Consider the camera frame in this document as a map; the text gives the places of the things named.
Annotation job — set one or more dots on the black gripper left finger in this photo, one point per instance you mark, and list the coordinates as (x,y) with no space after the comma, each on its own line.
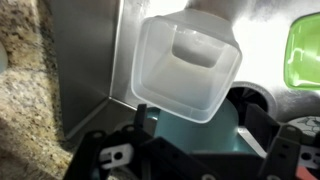
(160,160)

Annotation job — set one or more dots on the stainless steel sink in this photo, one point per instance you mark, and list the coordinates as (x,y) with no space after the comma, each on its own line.
(86,50)

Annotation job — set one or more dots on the green square lid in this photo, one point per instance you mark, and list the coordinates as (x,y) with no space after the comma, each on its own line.
(305,53)

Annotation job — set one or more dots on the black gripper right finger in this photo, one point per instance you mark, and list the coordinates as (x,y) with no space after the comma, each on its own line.
(286,156)

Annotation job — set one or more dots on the translucent white plastic container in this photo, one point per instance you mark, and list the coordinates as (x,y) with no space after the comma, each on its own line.
(186,73)

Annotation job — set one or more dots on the teal watering can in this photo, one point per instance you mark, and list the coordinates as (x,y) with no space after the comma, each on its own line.
(200,133)

